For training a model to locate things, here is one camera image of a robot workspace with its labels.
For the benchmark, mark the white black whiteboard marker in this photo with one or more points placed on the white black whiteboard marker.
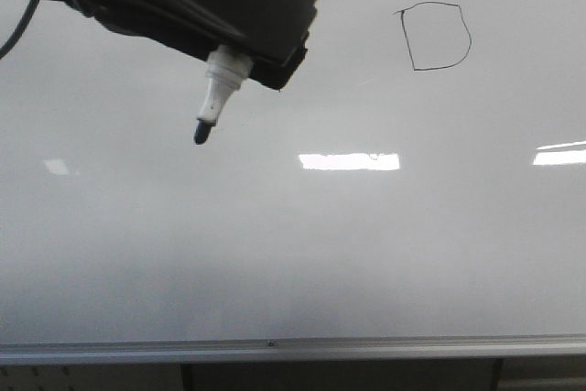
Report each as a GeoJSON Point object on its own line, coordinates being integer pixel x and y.
{"type": "Point", "coordinates": [227, 69]}

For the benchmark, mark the white whiteboard with aluminium frame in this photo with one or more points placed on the white whiteboard with aluminium frame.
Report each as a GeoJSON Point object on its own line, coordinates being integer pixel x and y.
{"type": "Point", "coordinates": [417, 190]}

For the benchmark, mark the grey perforated table frame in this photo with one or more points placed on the grey perforated table frame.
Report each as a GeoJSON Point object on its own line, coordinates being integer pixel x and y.
{"type": "Point", "coordinates": [565, 372]}

